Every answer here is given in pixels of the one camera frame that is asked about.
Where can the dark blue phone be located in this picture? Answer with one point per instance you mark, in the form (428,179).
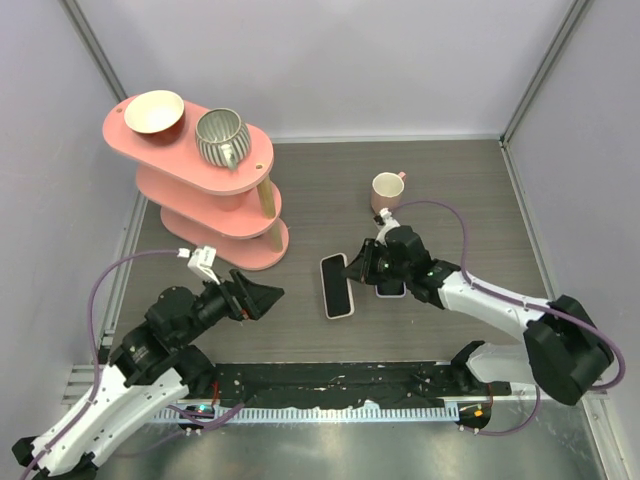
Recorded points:
(390,289)

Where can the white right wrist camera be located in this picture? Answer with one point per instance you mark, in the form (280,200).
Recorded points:
(385,223)

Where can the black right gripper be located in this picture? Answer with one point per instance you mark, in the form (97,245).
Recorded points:
(362,269)

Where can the pink tiered wooden shelf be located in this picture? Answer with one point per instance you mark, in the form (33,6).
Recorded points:
(236,212)

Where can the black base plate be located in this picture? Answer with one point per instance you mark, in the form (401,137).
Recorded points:
(341,385)

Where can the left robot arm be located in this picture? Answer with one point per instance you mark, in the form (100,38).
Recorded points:
(155,365)

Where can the white slotted cable duct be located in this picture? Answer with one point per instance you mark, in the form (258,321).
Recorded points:
(369,412)

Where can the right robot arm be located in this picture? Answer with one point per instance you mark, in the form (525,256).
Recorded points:
(561,353)

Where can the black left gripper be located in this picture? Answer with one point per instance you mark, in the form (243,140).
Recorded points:
(257,298)

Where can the cream bowl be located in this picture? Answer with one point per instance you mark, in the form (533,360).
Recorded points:
(157,116)

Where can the lilac phone case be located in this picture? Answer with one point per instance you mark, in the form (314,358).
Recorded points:
(390,295)

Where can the grey striped mug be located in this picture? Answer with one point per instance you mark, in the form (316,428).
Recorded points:
(223,138)

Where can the white-edged black phone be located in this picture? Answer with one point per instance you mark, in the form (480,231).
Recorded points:
(337,290)

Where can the pink ceramic mug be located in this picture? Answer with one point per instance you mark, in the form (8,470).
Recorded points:
(387,189)

